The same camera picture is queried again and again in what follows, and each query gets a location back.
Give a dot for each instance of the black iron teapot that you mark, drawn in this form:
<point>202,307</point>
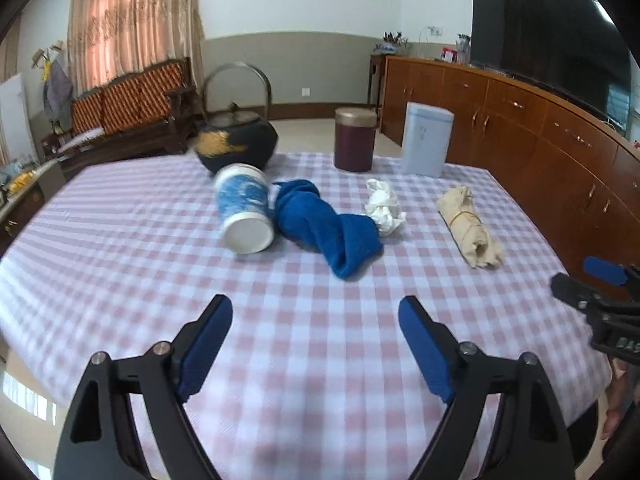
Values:
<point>235,142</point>

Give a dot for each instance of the beige patterned curtain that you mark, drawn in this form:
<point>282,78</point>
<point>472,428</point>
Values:
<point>130,20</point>

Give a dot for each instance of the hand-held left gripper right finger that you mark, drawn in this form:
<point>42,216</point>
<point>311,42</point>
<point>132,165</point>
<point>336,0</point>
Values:
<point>425,350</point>

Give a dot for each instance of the white crumpled tissue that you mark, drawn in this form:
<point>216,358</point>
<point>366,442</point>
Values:
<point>385,207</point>

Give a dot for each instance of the black television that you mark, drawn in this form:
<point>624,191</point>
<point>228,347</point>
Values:
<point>545,45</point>

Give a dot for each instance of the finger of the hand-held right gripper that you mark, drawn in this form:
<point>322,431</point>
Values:
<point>607,270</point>
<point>575,291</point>

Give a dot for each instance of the maroon round canister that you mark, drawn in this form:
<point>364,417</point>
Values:
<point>354,142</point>

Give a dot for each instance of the white refrigerator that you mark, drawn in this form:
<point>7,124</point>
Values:
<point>15,120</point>

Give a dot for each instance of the cup with pens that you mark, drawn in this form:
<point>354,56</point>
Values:
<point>463,50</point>

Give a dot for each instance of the wooden sideboard cabinet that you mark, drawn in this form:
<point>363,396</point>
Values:
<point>540,140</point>

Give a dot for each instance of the white wall socket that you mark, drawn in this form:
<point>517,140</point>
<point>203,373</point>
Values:
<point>436,31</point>

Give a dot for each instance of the coat rack with hats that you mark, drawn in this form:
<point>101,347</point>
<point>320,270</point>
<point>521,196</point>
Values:
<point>55,87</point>

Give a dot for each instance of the pink checkered tablecloth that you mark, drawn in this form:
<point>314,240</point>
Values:
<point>310,320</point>

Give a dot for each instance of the rolled beige cloth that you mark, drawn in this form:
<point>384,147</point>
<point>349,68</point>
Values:
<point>467,225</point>

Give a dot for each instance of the wooden sofa bench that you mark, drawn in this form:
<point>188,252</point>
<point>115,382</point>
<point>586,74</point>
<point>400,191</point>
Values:
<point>130,105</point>

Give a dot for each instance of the small red box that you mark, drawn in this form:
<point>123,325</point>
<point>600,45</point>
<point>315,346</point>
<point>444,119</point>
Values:
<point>449,55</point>

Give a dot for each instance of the blue patterned paper cup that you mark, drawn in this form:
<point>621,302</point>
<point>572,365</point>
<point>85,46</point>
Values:
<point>242,200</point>

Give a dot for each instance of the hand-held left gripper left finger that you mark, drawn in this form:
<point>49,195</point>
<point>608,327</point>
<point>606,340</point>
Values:
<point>205,350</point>

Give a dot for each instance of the blue towel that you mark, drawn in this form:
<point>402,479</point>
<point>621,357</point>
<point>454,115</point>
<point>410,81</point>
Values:
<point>330,230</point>

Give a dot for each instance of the light blue tin box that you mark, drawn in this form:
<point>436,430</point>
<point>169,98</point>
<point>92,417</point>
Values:
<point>427,140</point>

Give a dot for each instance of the yellow fruit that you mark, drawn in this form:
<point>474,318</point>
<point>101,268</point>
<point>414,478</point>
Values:
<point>21,181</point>

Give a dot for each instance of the person's right hand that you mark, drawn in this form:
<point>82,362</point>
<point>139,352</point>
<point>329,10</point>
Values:
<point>617,400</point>

